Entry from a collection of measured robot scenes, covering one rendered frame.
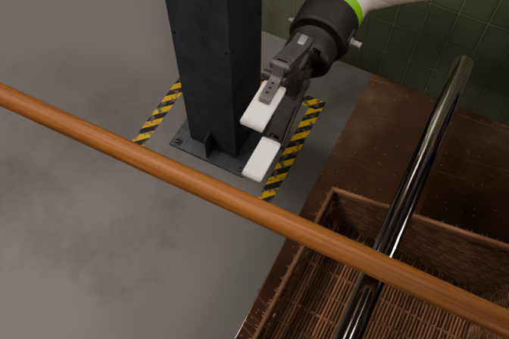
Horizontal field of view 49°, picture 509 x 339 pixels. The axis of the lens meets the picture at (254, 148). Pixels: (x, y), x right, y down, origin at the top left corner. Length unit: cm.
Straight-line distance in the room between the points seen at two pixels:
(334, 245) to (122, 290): 135
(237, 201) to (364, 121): 88
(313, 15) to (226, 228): 126
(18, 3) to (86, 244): 125
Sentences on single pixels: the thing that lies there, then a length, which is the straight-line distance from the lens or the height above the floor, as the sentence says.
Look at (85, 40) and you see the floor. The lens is 254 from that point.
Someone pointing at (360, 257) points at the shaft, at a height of 121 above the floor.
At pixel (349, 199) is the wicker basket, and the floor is 73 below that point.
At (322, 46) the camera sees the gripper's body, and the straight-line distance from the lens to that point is 80.
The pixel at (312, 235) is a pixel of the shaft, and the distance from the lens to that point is 66.
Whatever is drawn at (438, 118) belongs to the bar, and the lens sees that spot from 81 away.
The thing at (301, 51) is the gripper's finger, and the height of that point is 127.
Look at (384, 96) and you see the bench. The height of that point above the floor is 58.
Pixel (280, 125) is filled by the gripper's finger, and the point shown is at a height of 113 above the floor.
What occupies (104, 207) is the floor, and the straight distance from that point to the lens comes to 207.
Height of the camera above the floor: 181
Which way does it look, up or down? 59 degrees down
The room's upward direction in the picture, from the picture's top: straight up
